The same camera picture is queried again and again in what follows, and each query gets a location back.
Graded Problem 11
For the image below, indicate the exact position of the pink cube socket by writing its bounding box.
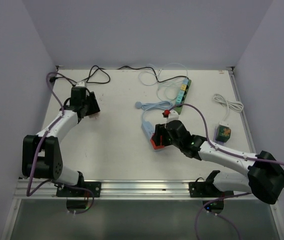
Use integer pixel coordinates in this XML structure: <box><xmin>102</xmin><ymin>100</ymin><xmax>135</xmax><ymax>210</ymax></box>
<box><xmin>88</xmin><ymin>113</ymin><xmax>100</xmax><ymax>119</ymax></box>

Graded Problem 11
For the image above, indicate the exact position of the red cube socket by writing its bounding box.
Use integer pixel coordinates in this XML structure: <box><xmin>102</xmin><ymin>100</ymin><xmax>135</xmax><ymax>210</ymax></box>
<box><xmin>150</xmin><ymin>135</ymin><xmax>165</xmax><ymax>150</ymax></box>

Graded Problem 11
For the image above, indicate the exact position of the green power strip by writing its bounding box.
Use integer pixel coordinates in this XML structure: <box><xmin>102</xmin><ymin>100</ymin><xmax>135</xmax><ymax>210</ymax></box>
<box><xmin>174</xmin><ymin>78</ymin><xmax>192</xmax><ymax>115</ymax></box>

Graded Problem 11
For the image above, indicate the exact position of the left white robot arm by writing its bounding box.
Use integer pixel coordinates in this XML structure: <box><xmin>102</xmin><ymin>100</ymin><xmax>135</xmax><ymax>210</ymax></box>
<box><xmin>22</xmin><ymin>86</ymin><xmax>100</xmax><ymax>197</ymax></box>

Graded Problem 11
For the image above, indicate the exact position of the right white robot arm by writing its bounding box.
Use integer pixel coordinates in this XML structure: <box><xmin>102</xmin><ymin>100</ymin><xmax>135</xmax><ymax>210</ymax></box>
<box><xmin>151</xmin><ymin>120</ymin><xmax>284</xmax><ymax>205</ymax></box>

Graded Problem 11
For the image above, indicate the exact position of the green cube socket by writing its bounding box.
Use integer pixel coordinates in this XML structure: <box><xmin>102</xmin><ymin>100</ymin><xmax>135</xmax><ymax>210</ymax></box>
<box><xmin>215</xmin><ymin>125</ymin><xmax>231</xmax><ymax>143</ymax></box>

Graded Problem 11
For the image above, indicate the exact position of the yellow charger plug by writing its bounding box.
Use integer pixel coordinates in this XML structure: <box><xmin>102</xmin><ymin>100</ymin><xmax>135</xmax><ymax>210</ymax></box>
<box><xmin>180</xmin><ymin>84</ymin><xmax>188</xmax><ymax>91</ymax></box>

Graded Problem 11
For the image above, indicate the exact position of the purple power strip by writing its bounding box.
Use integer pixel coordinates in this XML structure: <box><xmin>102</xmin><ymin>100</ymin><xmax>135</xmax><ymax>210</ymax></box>
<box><xmin>213</xmin><ymin>125</ymin><xmax>224</xmax><ymax>146</ymax></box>

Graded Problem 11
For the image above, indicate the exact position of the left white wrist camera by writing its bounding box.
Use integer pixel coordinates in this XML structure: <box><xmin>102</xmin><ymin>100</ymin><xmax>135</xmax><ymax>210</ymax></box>
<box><xmin>76</xmin><ymin>80</ymin><xmax>87</xmax><ymax>88</ymax></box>

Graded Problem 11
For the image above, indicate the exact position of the light green charging cable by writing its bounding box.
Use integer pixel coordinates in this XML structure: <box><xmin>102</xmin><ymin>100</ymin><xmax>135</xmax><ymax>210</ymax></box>
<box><xmin>156</xmin><ymin>81</ymin><xmax>185</xmax><ymax>103</ymax></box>

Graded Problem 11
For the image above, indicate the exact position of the right black mount plate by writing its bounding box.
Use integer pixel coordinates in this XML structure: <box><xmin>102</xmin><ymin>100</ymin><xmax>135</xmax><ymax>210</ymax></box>
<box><xmin>188</xmin><ymin>177</ymin><xmax>224</xmax><ymax>198</ymax></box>

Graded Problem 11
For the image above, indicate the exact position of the black mount plate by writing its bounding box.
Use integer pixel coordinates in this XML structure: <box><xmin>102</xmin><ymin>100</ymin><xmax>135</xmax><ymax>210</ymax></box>
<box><xmin>56</xmin><ymin>181</ymin><xmax>102</xmax><ymax>198</ymax></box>
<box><xmin>188</xmin><ymin>177</ymin><xmax>224</xmax><ymax>198</ymax></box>

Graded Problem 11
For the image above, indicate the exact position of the white coiled power cord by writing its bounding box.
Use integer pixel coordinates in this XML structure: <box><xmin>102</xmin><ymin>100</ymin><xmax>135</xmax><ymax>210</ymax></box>
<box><xmin>212</xmin><ymin>93</ymin><xmax>244</xmax><ymax>125</ymax></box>

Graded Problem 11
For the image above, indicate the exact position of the white charging cable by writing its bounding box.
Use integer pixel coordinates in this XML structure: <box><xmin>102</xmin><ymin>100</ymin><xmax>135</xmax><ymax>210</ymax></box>
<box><xmin>138</xmin><ymin>62</ymin><xmax>190</xmax><ymax>87</ymax></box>

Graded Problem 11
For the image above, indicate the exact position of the left black mount plate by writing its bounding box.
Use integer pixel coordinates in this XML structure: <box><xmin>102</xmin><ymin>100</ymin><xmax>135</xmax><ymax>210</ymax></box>
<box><xmin>56</xmin><ymin>181</ymin><xmax>102</xmax><ymax>198</ymax></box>

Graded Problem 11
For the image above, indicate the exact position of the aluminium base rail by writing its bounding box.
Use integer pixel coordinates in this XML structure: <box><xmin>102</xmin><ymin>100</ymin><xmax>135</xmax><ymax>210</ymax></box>
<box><xmin>14</xmin><ymin>178</ymin><xmax>275</xmax><ymax>201</ymax></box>

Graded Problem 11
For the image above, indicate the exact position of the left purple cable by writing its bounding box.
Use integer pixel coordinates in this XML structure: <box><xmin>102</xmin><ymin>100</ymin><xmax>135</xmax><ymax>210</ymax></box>
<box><xmin>26</xmin><ymin>71</ymin><xmax>80</xmax><ymax>197</ymax></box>

